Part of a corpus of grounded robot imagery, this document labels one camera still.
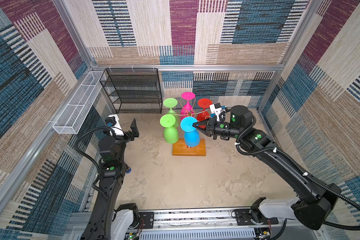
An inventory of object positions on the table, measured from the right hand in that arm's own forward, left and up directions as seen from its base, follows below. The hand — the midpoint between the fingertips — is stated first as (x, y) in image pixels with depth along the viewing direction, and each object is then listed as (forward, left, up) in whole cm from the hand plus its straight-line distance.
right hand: (192, 129), depth 63 cm
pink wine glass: (+22, +1, -11) cm, 25 cm away
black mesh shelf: (+51, +38, -19) cm, 67 cm away
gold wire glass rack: (+14, 0, -6) cm, 15 cm away
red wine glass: (+17, -7, -11) cm, 21 cm away
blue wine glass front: (+3, 0, -7) cm, 8 cm away
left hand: (+9, +31, -2) cm, 32 cm away
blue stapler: (-2, +37, -37) cm, 52 cm away
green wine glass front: (+8, +10, -14) cm, 19 cm away
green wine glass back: (+20, +9, -4) cm, 23 cm away
